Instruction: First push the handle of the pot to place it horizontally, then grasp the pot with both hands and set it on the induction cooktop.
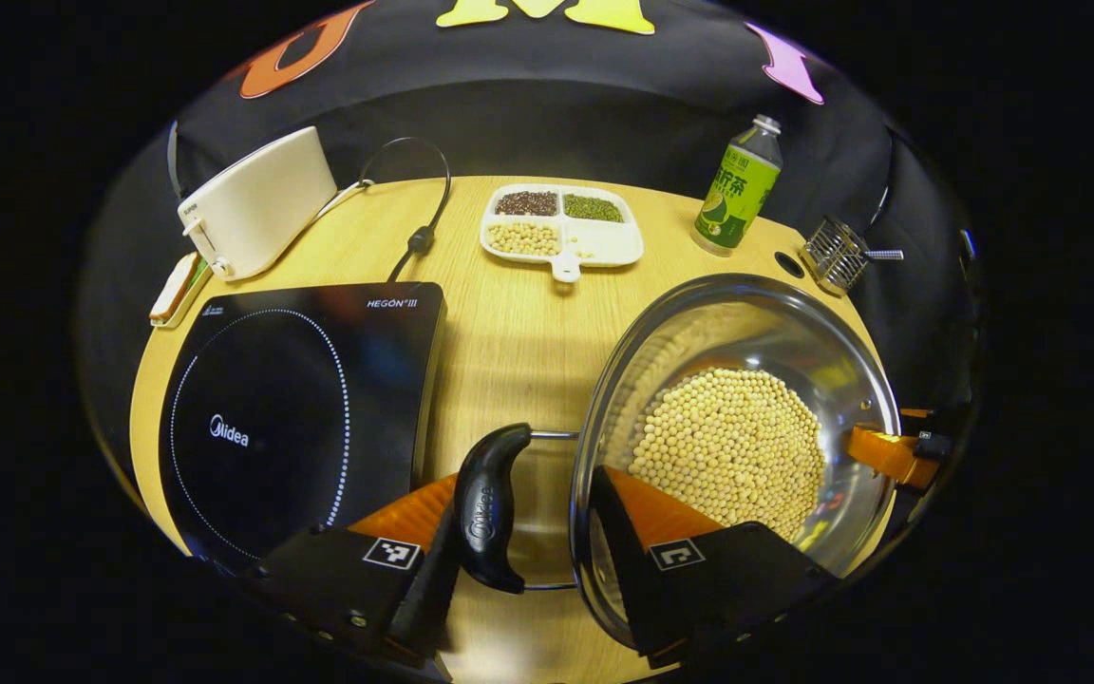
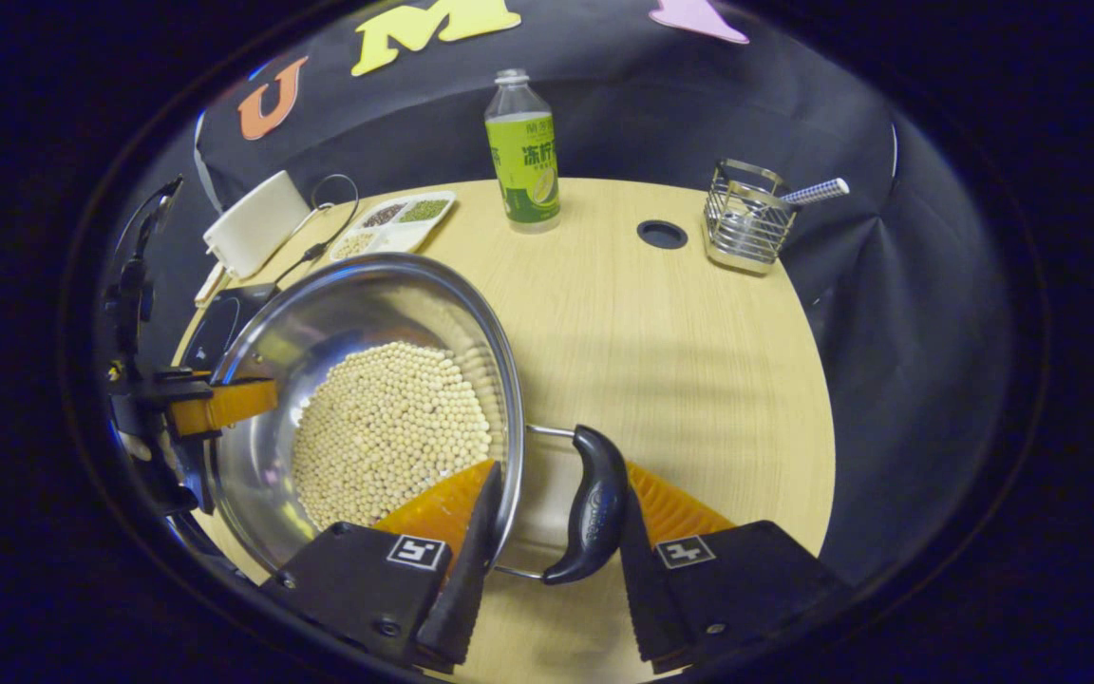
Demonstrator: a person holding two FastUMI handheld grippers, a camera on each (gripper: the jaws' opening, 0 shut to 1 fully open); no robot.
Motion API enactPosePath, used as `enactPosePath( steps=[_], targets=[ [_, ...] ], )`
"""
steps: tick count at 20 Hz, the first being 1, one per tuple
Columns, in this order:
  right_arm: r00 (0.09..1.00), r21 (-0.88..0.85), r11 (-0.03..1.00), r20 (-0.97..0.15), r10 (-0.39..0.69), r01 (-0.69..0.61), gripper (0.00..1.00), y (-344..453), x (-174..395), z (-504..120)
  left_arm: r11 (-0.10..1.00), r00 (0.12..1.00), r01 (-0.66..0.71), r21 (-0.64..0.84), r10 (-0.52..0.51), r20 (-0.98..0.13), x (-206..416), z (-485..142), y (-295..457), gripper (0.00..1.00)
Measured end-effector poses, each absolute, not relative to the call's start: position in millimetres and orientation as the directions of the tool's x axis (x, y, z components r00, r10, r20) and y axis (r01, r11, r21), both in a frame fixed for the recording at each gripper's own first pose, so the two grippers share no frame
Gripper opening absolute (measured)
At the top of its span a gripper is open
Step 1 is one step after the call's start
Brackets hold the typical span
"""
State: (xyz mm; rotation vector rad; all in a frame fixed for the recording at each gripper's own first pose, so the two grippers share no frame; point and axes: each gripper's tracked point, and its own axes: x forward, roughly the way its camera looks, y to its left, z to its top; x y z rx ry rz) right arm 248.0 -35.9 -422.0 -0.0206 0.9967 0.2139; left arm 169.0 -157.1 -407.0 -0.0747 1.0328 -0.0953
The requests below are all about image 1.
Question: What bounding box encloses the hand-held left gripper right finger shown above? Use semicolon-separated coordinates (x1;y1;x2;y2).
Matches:
590;465;842;669

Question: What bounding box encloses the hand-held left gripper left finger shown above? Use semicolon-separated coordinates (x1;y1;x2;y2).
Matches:
243;472;462;666

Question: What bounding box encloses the stainless steel pot black handle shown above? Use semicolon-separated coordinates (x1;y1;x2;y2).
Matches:
452;273;902;653

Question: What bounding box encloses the black induction cooktop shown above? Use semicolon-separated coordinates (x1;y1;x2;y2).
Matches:
158;281;448;576

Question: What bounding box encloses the large soybean pile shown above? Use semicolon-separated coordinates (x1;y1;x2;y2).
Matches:
628;368;825;542

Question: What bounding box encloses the green label drink bottle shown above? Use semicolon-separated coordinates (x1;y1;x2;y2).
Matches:
691;115;783;258

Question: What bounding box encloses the white divided tray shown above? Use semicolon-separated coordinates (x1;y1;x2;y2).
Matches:
480;182;645;284

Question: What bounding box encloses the small soybean pile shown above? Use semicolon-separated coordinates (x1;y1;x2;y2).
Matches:
487;222;563;257

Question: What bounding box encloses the green mung bean pile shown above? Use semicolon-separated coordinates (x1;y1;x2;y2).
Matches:
563;194;624;224

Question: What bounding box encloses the dark red bean pile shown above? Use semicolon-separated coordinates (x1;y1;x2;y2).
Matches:
495;190;559;218

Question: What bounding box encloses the pale green rectangular plate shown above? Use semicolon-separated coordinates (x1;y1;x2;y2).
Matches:
149;252;217;330

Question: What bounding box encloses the sandwich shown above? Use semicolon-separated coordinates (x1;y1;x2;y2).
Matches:
150;253;202;322

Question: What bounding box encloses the white toaster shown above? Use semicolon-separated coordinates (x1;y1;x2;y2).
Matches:
177;126;339;282

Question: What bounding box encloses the metal wire basket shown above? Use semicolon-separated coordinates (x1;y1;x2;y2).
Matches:
802;216;873;295

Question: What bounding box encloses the black power cable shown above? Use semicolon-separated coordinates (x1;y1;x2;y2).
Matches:
357;137;453;283

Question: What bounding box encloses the white toaster cable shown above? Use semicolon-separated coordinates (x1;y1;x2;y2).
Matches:
305;179;372;225

